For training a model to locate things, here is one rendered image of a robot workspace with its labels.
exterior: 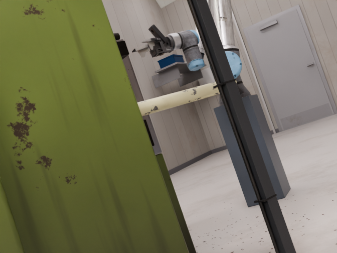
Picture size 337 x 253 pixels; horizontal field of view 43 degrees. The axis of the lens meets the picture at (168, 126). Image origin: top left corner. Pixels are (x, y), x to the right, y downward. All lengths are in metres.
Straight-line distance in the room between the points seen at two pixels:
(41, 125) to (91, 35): 0.30
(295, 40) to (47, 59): 7.68
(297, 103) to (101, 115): 7.59
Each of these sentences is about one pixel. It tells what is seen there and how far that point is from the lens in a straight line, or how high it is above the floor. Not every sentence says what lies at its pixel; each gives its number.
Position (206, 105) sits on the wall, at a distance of 9.12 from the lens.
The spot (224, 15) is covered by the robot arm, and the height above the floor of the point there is 1.05.
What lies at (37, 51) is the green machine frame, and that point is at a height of 0.83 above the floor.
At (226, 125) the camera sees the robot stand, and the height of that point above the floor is 0.48.
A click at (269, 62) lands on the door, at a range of 8.72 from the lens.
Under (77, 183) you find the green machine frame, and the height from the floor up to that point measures 0.47.
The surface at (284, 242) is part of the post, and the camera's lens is 1.29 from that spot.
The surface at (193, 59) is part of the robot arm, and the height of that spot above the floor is 0.88.
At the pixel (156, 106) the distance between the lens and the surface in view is 1.34.
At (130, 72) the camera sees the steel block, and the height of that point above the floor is 0.79.
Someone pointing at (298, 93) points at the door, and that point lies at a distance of 8.63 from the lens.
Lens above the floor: 0.49
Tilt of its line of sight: 2 degrees up
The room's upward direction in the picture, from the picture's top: 19 degrees counter-clockwise
